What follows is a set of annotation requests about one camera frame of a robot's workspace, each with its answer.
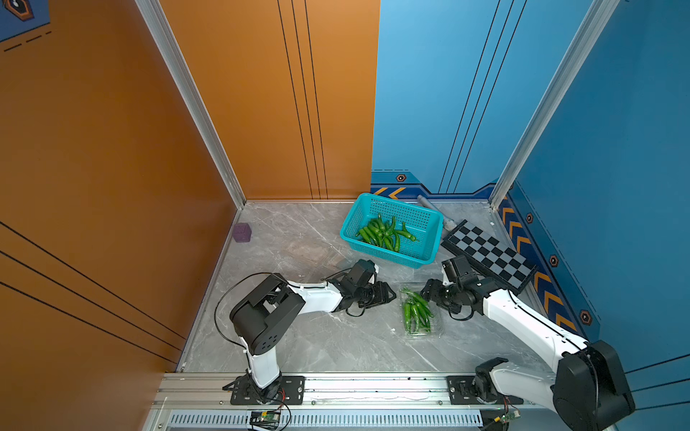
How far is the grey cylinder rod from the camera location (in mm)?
1081

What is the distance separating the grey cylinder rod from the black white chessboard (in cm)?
2

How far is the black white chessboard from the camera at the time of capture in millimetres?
937
